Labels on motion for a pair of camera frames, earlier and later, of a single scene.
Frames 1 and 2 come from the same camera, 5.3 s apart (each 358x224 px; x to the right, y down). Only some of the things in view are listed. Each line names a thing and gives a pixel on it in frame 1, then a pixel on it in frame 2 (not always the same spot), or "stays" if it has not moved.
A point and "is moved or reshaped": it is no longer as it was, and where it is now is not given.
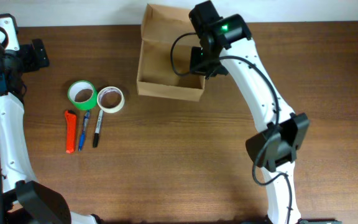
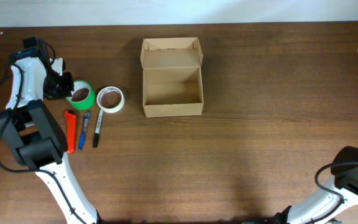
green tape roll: [82, 94] is moved or reshaped
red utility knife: [71, 131] stays
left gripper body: [28, 60] -> [56, 86]
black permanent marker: [98, 125] stays
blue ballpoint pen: [82, 133] stays
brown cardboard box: [168, 35] is moved or reshaped
